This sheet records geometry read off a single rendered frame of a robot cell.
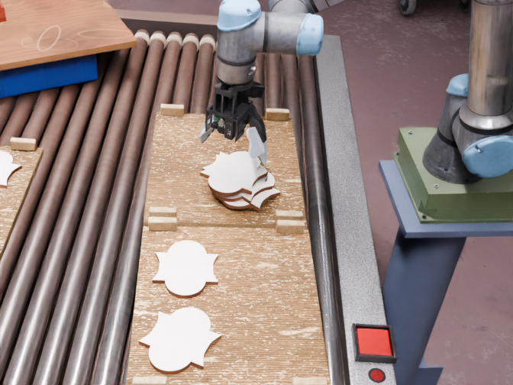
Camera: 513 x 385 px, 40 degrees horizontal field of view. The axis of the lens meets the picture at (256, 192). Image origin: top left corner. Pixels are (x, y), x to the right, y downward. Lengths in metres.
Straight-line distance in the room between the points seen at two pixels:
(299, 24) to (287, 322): 0.55
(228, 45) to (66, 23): 0.79
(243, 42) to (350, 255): 0.51
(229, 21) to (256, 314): 0.54
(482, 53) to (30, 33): 1.16
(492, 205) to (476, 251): 1.29
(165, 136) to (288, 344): 0.67
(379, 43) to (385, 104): 0.65
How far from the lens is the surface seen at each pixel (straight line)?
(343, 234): 1.56
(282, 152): 1.73
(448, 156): 1.68
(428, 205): 1.67
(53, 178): 1.67
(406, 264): 1.88
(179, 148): 1.72
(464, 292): 2.84
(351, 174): 1.73
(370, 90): 3.84
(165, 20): 2.24
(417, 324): 2.03
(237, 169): 1.57
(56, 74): 1.96
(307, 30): 1.33
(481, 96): 1.45
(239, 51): 1.33
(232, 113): 1.40
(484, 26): 1.38
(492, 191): 1.71
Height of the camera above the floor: 1.97
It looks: 40 degrees down
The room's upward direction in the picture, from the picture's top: 6 degrees clockwise
